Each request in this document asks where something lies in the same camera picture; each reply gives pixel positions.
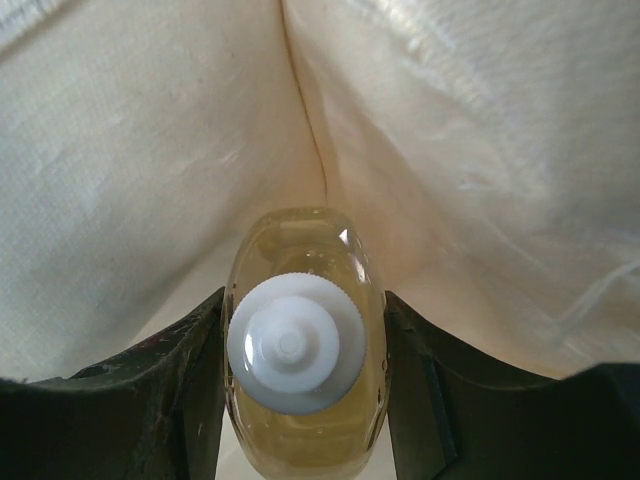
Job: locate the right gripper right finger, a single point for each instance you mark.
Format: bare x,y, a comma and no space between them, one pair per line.
458,413

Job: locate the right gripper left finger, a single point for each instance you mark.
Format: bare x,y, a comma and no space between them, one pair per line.
153,411

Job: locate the yellow liquid bottle white cap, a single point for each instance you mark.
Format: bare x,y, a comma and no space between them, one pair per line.
306,365

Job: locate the beige canvas bag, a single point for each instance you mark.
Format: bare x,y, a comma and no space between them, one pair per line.
487,153

